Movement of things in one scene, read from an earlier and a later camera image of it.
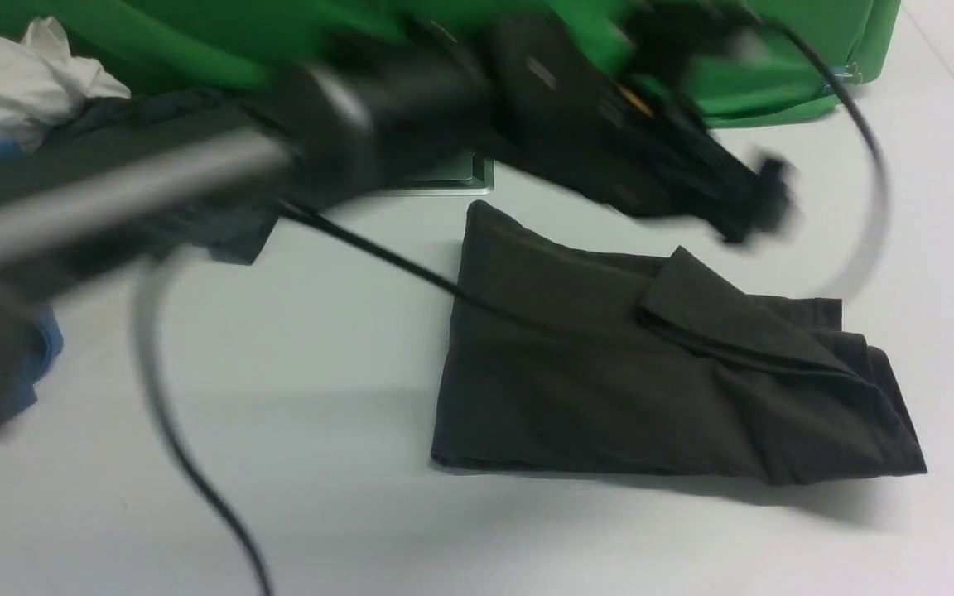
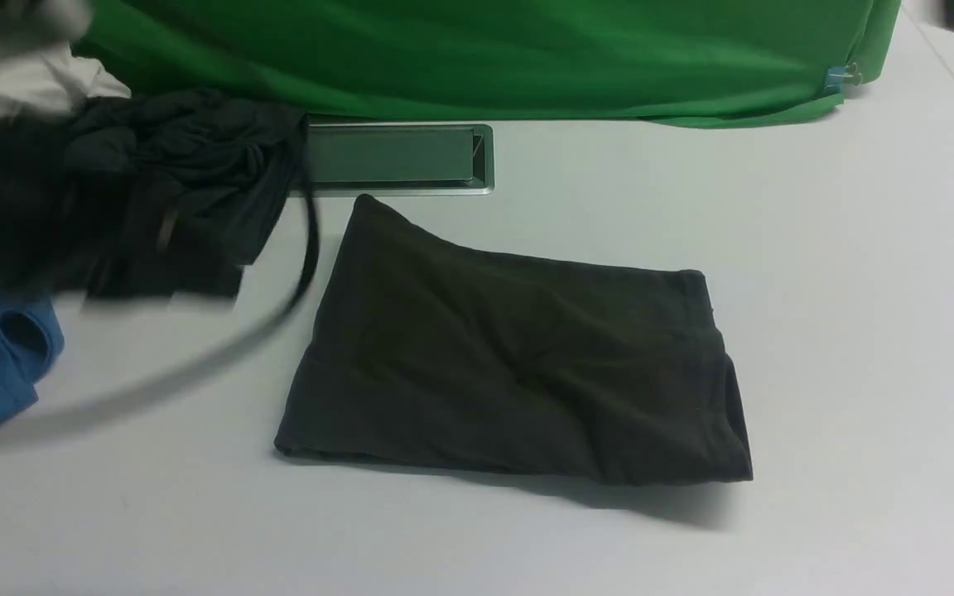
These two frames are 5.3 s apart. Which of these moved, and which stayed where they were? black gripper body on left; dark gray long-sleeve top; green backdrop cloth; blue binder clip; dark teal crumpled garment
Moved: black gripper body on left; dark gray long-sleeve top
Stayed: dark teal crumpled garment; blue binder clip; green backdrop cloth
